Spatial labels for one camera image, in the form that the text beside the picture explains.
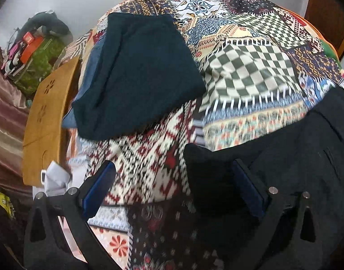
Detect black pants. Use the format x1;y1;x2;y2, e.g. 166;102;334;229
184;83;344;269

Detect white crumpled cloth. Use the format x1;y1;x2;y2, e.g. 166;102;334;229
32;161;88;198

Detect wooden lap tray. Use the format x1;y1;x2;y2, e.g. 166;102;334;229
22;57;80;187

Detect blue folded garment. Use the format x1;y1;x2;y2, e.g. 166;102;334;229
62;35;105;129

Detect striped pink curtain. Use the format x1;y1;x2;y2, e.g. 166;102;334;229
0;48;32;198

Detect colourful patchwork bed quilt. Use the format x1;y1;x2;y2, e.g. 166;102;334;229
68;0;344;269

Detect orange box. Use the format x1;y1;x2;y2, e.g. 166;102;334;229
20;32;44;64

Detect dark teal folded garment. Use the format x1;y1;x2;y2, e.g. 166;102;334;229
72;13;206;141

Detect wooden door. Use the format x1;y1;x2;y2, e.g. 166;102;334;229
305;0;344;59

